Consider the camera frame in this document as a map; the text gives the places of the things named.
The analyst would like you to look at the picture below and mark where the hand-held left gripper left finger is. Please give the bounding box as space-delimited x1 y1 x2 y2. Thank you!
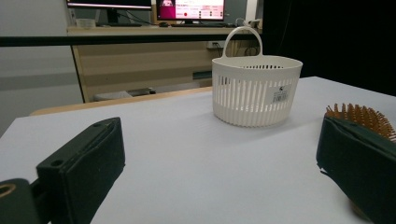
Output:
35 117 126 224

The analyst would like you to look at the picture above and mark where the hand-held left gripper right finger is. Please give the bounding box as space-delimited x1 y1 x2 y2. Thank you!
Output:
316 116 396 224

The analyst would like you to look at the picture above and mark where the wooden hairbrush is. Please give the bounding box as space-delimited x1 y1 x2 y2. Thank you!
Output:
324 103 396 222

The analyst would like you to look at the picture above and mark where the white slatted plastic basket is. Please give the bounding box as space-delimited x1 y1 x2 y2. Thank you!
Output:
211 25 304 128

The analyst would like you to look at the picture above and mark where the dark flat box under desk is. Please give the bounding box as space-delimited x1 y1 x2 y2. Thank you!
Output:
126 87 157 96

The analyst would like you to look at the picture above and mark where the light wooden desk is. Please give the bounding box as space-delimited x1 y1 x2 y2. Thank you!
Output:
66 25 263 104

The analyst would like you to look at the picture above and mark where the black curtain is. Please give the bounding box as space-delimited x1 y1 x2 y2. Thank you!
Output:
261 0 396 97

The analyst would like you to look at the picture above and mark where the teal box under desk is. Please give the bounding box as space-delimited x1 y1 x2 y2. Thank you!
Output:
191 70 213 80

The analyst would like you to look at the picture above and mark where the dark computer monitor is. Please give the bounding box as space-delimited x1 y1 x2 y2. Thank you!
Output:
66 0 153 24

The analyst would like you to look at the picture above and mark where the white power strip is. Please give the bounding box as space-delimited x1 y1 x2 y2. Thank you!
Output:
206 40 226 50

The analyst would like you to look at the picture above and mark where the computer monitor with pink screen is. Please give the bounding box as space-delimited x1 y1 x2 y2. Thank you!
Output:
156 0 226 25

